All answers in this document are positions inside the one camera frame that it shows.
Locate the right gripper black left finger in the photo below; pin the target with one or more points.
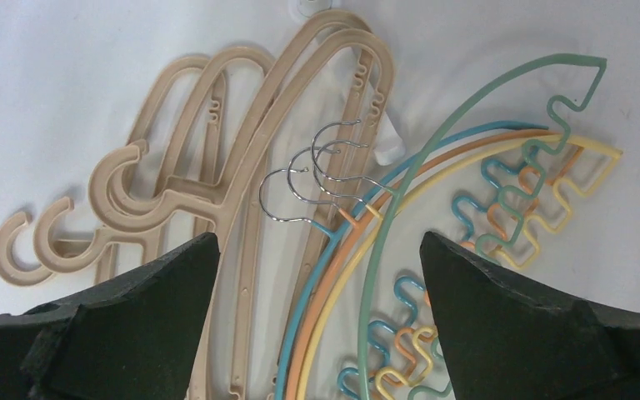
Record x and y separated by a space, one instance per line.
134 336

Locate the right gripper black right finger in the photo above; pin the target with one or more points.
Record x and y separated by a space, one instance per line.
507 336

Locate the green wire hanger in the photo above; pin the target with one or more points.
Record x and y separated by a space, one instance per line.
397 195

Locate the yellow wire hanger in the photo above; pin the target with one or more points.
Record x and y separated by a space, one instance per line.
614 153

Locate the beige plastic hanger leftmost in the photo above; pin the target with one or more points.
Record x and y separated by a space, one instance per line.
10 271

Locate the blue wire hanger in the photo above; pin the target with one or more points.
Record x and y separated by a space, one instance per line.
355 221

